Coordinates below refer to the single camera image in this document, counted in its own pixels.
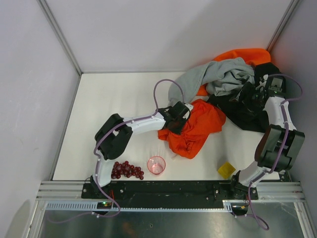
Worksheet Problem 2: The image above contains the red grape bunch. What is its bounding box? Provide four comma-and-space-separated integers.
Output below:
111, 161, 145, 180

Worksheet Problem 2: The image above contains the aluminium frame rail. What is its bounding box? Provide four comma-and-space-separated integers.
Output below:
36, 181, 306, 202

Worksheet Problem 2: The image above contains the yellow block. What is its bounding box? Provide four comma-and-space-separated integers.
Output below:
217, 162, 236, 179

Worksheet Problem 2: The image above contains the pink plastic cup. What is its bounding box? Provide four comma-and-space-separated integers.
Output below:
147, 156, 166, 175

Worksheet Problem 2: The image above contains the black cloth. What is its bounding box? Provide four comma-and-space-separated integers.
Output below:
207, 62, 286, 133

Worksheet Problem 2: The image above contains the white cable duct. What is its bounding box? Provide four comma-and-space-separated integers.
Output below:
44, 200, 246, 213

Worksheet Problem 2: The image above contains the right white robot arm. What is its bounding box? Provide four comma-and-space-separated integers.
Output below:
230, 73, 305, 199

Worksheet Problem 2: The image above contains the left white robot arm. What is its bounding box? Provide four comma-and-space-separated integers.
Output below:
93, 101, 194, 187

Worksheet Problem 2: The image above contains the orange cloth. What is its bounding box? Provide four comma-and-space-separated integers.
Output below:
158, 99, 226, 159
197, 48, 271, 96

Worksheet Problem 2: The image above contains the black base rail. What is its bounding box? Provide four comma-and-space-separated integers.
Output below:
81, 180, 259, 209

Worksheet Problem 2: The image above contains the grey hooded sweatshirt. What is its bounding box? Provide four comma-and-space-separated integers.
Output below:
168, 57, 255, 106

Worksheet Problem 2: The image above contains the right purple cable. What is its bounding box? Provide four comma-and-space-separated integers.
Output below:
244, 73, 303, 231

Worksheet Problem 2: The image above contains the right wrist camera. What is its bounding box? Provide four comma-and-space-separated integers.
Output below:
265, 76, 285, 96

